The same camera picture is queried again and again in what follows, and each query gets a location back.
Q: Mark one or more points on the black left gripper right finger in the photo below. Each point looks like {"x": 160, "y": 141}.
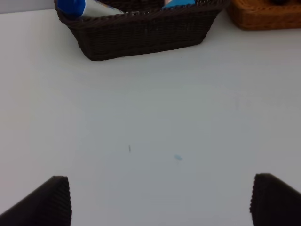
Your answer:
{"x": 274, "y": 203}

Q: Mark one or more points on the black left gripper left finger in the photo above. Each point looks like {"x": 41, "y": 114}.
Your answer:
{"x": 47, "y": 205}

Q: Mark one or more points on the white bottle blue cap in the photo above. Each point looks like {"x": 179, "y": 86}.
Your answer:
{"x": 86, "y": 8}

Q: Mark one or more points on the pink bottle white cap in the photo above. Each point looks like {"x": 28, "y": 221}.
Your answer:
{"x": 177, "y": 3}

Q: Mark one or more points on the light orange wicker basket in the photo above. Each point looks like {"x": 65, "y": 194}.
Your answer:
{"x": 255, "y": 15}

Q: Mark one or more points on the dark brown wicker basket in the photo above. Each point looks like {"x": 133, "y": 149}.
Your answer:
{"x": 144, "y": 27}

